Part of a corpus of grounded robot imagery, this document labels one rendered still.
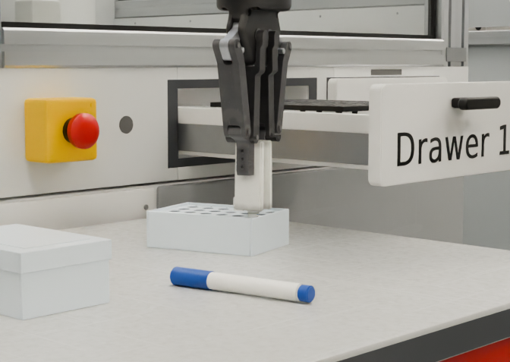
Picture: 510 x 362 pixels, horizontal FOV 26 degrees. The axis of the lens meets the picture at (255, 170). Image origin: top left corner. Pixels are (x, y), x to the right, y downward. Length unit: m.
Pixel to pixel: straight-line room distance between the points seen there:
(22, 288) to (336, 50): 0.92
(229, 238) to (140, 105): 0.33
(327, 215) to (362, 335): 0.88
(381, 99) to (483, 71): 1.95
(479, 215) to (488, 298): 2.24
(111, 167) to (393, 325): 0.62
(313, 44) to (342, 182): 0.22
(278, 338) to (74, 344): 0.14
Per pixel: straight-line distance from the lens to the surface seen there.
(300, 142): 1.28
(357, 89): 1.67
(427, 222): 1.87
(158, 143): 1.41
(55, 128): 1.25
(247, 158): 1.09
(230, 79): 1.07
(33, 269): 0.84
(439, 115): 1.27
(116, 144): 1.36
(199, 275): 0.93
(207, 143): 1.39
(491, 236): 3.15
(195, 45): 1.44
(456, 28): 1.92
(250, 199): 1.11
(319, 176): 1.64
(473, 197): 3.16
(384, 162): 1.19
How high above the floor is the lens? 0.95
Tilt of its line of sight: 6 degrees down
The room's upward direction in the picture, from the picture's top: straight up
